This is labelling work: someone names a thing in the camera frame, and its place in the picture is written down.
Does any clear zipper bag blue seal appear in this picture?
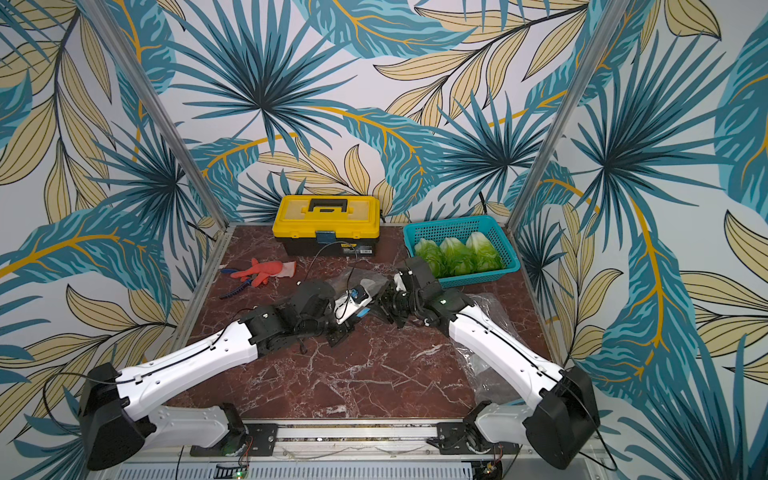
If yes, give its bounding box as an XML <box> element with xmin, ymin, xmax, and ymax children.
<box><xmin>328</xmin><ymin>267</ymin><xmax>387</xmax><ymax>320</ymax></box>

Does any front aluminium rail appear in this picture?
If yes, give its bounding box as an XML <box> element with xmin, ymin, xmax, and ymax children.
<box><xmin>91</xmin><ymin>418</ymin><xmax>618</xmax><ymax>479</ymax></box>

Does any aluminium frame post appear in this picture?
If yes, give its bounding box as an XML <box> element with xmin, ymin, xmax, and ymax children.
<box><xmin>82</xmin><ymin>0</ymin><xmax>229</xmax><ymax>230</ymax></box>
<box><xmin>506</xmin><ymin>0</ymin><xmax>629</xmax><ymax>234</ymax></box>

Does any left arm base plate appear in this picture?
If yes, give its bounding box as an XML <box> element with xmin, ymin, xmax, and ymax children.
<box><xmin>190</xmin><ymin>423</ymin><xmax>278</xmax><ymax>457</ymax></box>

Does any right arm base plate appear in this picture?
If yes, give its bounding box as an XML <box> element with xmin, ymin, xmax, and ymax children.
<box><xmin>426</xmin><ymin>422</ymin><xmax>521</xmax><ymax>455</ymax></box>

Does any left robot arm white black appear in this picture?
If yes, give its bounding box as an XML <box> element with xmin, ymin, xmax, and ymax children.
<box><xmin>77</xmin><ymin>279</ymin><xmax>375</xmax><ymax>471</ymax></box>

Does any teal plastic basket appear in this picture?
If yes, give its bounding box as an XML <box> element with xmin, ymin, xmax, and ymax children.
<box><xmin>403</xmin><ymin>215</ymin><xmax>520</xmax><ymax>289</ymax></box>

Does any blue handled tool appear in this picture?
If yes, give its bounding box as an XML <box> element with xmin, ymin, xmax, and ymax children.
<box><xmin>219</xmin><ymin>268</ymin><xmax>253</xmax><ymax>300</ymax></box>

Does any left aluminium frame post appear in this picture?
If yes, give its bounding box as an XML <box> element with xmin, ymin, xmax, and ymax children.
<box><xmin>82</xmin><ymin>0</ymin><xmax>229</xmax><ymax>230</ymax></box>

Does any chinese cabbage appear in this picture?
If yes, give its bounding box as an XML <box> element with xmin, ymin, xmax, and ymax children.
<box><xmin>466</xmin><ymin>232</ymin><xmax>504</xmax><ymax>272</ymax></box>
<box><xmin>414</xmin><ymin>238</ymin><xmax>447</xmax><ymax>279</ymax></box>
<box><xmin>440</xmin><ymin>237</ymin><xmax>479</xmax><ymax>277</ymax></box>

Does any right aluminium frame post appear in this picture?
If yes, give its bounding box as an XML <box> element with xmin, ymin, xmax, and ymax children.
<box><xmin>506</xmin><ymin>0</ymin><xmax>629</xmax><ymax>234</ymax></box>

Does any yellow black toolbox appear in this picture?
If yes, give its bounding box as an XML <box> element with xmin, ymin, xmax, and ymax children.
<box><xmin>272</xmin><ymin>195</ymin><xmax>381</xmax><ymax>257</ymax></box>

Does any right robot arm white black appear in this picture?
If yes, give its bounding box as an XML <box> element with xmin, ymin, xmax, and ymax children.
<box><xmin>373</xmin><ymin>257</ymin><xmax>600</xmax><ymax>470</ymax></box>

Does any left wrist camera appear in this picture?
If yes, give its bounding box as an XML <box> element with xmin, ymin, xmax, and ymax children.
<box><xmin>333</xmin><ymin>285</ymin><xmax>373</xmax><ymax>325</ymax></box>

